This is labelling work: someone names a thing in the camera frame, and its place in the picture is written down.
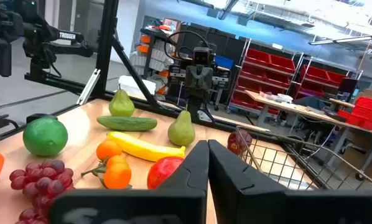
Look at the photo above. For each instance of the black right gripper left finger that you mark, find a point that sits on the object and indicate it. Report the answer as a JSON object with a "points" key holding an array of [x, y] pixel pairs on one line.
{"points": [[179, 205]]}

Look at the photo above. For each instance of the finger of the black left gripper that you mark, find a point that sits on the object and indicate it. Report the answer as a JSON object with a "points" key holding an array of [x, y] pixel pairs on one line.
{"points": [[206, 77], [191, 77]]}

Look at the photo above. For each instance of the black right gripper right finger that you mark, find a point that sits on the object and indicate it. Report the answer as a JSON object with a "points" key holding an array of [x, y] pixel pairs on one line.
{"points": [[267, 205]]}

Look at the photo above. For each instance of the bright red round fruit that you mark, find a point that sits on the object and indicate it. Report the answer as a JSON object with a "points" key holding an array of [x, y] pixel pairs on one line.
{"points": [[161, 172]]}

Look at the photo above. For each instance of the green pear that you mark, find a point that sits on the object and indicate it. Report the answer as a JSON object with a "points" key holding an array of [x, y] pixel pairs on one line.
{"points": [[121, 105], [181, 130]]}

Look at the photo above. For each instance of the yellow banana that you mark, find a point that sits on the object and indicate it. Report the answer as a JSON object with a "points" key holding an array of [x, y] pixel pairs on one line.
{"points": [[142, 148]]}

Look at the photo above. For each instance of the orange tangerine bunch with stems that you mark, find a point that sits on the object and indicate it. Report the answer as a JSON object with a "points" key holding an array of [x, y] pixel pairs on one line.
{"points": [[117, 175]]}

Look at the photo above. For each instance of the dark red apple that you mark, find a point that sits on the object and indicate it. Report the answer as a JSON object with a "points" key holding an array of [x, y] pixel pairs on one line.
{"points": [[235, 143]]}

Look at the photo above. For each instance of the green cucumber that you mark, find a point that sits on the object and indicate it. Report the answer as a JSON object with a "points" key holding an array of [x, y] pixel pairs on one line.
{"points": [[127, 123]]}

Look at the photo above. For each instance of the large green lime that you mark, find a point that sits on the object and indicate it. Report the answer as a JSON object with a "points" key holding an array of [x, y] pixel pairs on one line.
{"points": [[45, 137]]}

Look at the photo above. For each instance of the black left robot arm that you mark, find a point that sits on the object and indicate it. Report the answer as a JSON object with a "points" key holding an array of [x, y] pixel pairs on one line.
{"points": [[194, 104]]}

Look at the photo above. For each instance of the blue plastic bin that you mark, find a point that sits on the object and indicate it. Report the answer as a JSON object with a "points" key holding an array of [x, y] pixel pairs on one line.
{"points": [[224, 62]]}

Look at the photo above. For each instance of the black shelf with orange bins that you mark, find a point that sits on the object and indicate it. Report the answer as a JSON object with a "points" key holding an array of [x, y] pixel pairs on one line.
{"points": [[150, 49]]}

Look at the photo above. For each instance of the white plastic bin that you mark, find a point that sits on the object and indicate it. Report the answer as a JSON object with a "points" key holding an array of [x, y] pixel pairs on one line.
{"points": [[133, 85]]}

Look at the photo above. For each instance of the wooden workbench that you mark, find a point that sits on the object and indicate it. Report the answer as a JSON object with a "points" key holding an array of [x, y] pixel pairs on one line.
{"points": [[291, 107]]}

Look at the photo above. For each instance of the red storage bin stack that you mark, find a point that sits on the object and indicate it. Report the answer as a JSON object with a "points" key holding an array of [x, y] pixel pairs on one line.
{"points": [[366, 112]]}

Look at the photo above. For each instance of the red grape bunch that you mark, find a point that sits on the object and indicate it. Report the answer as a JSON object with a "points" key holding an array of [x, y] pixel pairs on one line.
{"points": [[43, 183]]}

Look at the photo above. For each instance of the black monitor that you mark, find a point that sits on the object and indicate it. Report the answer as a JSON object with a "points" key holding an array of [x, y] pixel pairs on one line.
{"points": [[347, 87]]}

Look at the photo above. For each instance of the ceiling light strip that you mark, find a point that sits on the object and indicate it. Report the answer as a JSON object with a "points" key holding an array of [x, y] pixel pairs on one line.
{"points": [[347, 39]]}

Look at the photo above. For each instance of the cardboard box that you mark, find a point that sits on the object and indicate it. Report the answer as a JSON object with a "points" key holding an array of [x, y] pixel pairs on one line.
{"points": [[369, 94]]}

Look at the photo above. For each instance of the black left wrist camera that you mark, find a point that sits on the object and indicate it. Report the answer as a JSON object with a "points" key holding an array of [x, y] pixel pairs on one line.
{"points": [[203, 57]]}

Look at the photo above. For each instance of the black aluminium table frame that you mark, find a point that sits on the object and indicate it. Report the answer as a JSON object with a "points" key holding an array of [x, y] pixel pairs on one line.
{"points": [[106, 46]]}

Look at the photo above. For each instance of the silver frame bracket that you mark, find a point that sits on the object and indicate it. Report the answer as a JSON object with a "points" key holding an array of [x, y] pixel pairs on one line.
{"points": [[88, 85]]}

